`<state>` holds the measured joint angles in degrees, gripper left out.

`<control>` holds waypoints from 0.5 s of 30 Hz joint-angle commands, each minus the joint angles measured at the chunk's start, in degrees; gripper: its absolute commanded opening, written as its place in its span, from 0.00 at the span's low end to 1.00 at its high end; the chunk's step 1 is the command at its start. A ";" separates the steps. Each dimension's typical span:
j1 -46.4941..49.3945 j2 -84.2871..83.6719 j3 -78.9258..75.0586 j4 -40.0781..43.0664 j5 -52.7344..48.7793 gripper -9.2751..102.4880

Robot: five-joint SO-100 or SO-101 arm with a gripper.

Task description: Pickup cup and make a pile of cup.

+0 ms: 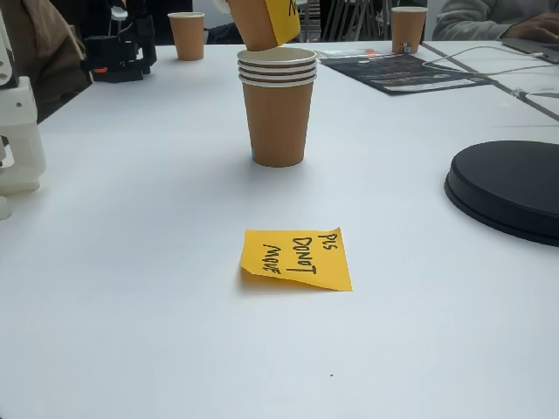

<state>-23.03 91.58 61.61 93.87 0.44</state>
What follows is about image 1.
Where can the brown paper cup with note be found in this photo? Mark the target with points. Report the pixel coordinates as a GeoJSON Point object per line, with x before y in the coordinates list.
{"type": "Point", "coordinates": [249, 22]}

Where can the yellow sticky note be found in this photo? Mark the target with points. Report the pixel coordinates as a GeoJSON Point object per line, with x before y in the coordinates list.
{"type": "Point", "coordinates": [284, 22]}
{"type": "Point", "coordinates": [301, 262]}

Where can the brown paper cup with sticker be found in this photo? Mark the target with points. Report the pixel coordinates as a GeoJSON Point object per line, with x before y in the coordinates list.
{"type": "Point", "coordinates": [408, 30]}

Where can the person's hand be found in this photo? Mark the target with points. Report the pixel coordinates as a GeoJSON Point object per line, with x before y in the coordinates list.
{"type": "Point", "coordinates": [539, 28]}

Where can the dark jacket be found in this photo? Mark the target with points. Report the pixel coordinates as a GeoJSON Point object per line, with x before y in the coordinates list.
{"type": "Point", "coordinates": [218, 35]}

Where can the dark metal chair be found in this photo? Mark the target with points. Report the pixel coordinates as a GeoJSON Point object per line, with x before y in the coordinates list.
{"type": "Point", "coordinates": [345, 22]}

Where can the white leaflet with red mark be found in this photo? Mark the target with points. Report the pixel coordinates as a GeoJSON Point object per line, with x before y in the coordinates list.
{"type": "Point", "coordinates": [345, 53]}

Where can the black printed brochure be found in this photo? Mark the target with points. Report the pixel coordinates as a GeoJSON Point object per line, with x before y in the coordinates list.
{"type": "Point", "coordinates": [406, 72]}

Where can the grey laptop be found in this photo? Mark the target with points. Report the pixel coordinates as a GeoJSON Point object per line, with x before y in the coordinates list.
{"type": "Point", "coordinates": [533, 48]}

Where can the black round disc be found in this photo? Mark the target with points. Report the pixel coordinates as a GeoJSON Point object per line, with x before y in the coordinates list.
{"type": "Point", "coordinates": [506, 187]}

